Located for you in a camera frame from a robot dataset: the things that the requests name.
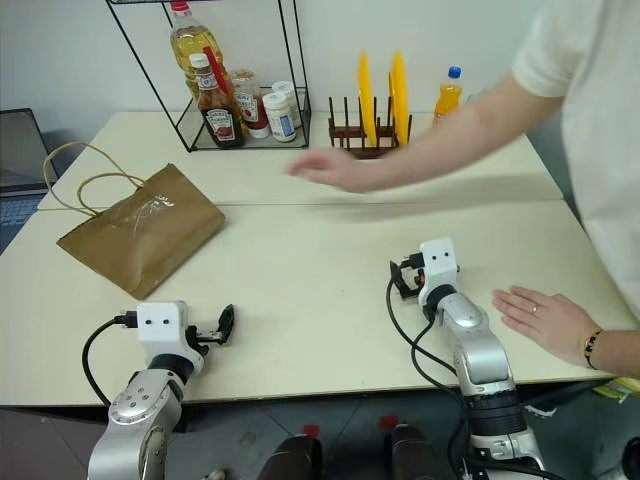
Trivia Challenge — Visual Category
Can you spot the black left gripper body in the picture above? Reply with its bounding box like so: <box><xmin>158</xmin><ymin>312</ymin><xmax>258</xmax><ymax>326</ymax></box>
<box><xmin>186</xmin><ymin>323</ymin><xmax>223</xmax><ymax>358</ymax></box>

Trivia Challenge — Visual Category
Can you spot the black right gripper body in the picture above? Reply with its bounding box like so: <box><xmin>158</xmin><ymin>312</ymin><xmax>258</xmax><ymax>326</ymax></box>
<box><xmin>398</xmin><ymin>253</ymin><xmax>427</xmax><ymax>301</ymax></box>

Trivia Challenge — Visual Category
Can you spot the brown paper bag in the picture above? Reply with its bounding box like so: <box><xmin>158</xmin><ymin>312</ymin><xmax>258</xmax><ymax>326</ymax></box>
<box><xmin>43</xmin><ymin>141</ymin><xmax>227</xmax><ymax>302</ymax></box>

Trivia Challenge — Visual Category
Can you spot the person's right hand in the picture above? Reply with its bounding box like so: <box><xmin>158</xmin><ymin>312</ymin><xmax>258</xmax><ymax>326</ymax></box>
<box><xmin>283</xmin><ymin>148</ymin><xmax>372</xmax><ymax>196</ymax></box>

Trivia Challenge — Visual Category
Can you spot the person's left hand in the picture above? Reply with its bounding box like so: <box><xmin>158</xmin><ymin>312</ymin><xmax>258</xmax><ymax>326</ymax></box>
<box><xmin>491</xmin><ymin>285</ymin><xmax>599</xmax><ymax>370</ymax></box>

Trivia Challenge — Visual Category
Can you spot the dark rounded shape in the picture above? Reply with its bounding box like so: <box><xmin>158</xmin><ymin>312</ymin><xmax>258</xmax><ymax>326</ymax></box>
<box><xmin>256</xmin><ymin>433</ymin><xmax>324</xmax><ymax>480</ymax></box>
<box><xmin>389</xmin><ymin>423</ymin><xmax>447</xmax><ymax>480</ymax></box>

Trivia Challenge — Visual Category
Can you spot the dark wooden dish rack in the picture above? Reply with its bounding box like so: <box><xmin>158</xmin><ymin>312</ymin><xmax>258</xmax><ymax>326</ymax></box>
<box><xmin>327</xmin><ymin>95</ymin><xmax>415</xmax><ymax>161</ymax></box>

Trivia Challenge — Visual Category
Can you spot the yellow plate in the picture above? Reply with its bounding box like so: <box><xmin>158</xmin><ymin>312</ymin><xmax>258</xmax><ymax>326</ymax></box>
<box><xmin>388</xmin><ymin>49</ymin><xmax>411</xmax><ymax>147</ymax></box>
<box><xmin>356</xmin><ymin>49</ymin><xmax>378</xmax><ymax>147</ymax></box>

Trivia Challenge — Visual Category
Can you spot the orange juice bottle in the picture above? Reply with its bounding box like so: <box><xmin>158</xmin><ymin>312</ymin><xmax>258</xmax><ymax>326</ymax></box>
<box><xmin>431</xmin><ymin>65</ymin><xmax>466</xmax><ymax>129</ymax></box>

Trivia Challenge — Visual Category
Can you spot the white mayonnaise jar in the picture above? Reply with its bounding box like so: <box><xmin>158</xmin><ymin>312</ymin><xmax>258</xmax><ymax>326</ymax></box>
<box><xmin>261</xmin><ymin>91</ymin><xmax>298</xmax><ymax>143</ymax></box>
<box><xmin>270</xmin><ymin>79</ymin><xmax>303</xmax><ymax>129</ymax></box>

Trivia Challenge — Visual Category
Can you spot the glass ketchup bottle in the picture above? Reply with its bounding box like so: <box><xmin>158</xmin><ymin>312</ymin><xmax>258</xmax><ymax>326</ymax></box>
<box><xmin>188</xmin><ymin>53</ymin><xmax>248</xmax><ymax>151</ymax></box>

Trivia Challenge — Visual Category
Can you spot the red squeeze ketchup bottle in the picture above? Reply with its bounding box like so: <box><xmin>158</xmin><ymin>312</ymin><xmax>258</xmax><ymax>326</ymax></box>
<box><xmin>229</xmin><ymin>69</ymin><xmax>272</xmax><ymax>140</ymax></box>

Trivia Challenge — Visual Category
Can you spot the yellow green packet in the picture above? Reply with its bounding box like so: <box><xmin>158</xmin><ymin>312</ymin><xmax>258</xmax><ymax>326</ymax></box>
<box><xmin>593</xmin><ymin>376</ymin><xmax>640</xmax><ymax>405</ymax></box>

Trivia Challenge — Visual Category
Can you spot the white t-shirt torso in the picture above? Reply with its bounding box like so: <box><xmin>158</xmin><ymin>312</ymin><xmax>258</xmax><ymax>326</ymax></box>
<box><xmin>509</xmin><ymin>0</ymin><xmax>640</xmax><ymax>332</ymax></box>

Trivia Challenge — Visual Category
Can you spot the dark laptop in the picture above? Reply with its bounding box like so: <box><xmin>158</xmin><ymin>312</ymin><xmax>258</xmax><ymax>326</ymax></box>
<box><xmin>0</xmin><ymin>107</ymin><xmax>62</xmax><ymax>252</ymax></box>

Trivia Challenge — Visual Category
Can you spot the cooking oil bottle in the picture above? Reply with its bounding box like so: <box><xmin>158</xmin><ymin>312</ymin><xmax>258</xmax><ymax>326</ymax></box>
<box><xmin>169</xmin><ymin>0</ymin><xmax>225</xmax><ymax>101</ymax></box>

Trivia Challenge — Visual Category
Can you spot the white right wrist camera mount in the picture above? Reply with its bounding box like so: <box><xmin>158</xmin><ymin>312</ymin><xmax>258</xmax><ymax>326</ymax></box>
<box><xmin>417</xmin><ymin>238</ymin><xmax>461</xmax><ymax>302</ymax></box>

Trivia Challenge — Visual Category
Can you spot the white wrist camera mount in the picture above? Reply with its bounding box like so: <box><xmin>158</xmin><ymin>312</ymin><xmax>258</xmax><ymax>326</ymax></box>
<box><xmin>136</xmin><ymin>300</ymin><xmax>190</xmax><ymax>359</ymax></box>
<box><xmin>417</xmin><ymin>238</ymin><xmax>461</xmax><ymax>302</ymax></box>

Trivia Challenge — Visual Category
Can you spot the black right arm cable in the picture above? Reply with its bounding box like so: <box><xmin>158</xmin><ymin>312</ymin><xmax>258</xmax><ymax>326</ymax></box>
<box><xmin>386</xmin><ymin>277</ymin><xmax>474</xmax><ymax>480</ymax></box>

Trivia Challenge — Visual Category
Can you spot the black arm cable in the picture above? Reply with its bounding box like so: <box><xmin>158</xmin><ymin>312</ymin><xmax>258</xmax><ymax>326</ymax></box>
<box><xmin>386</xmin><ymin>277</ymin><xmax>474</xmax><ymax>480</ymax></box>
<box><xmin>81</xmin><ymin>310</ymin><xmax>139</xmax><ymax>406</ymax></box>

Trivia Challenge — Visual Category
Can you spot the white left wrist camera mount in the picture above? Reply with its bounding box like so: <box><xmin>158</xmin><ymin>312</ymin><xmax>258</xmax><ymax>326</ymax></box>
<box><xmin>136</xmin><ymin>300</ymin><xmax>190</xmax><ymax>359</ymax></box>

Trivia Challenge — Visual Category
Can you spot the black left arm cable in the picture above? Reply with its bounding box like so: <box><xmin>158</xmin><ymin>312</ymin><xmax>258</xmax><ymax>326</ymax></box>
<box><xmin>81</xmin><ymin>310</ymin><xmax>139</xmax><ymax>406</ymax></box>

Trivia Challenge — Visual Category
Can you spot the black gold bracelet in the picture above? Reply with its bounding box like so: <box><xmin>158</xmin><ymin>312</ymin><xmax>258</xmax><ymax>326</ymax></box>
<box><xmin>581</xmin><ymin>328</ymin><xmax>605</xmax><ymax>372</ymax></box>

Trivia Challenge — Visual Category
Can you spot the black wire shelf rack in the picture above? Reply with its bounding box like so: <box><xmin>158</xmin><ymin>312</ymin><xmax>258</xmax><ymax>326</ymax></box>
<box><xmin>105</xmin><ymin>0</ymin><xmax>313</xmax><ymax>153</ymax></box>

